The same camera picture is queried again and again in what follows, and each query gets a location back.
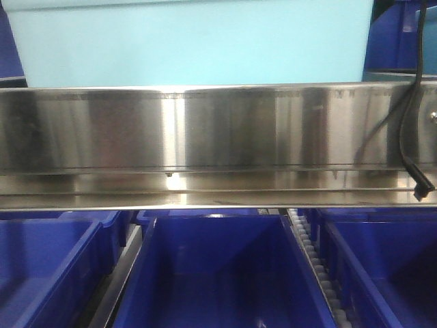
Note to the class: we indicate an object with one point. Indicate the light cyan plastic bin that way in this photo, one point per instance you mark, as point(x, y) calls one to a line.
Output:
point(130, 43)

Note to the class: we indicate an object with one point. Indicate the blue bin front centre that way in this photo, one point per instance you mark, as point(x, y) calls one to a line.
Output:
point(240, 271)

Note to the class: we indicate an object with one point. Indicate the blue bin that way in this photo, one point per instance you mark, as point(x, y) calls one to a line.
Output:
point(50, 265)
point(382, 263)
point(240, 271)

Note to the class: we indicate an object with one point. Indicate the blue bin front right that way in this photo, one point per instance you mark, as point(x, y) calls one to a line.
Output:
point(382, 263)

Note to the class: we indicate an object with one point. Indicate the white roller track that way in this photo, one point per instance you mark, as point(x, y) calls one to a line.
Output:
point(301, 231)

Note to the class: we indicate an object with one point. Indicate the blue bin front left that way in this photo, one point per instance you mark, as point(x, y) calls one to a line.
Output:
point(50, 265)

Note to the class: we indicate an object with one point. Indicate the stainless steel shelf front rail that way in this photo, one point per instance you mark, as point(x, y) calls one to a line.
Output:
point(298, 145)

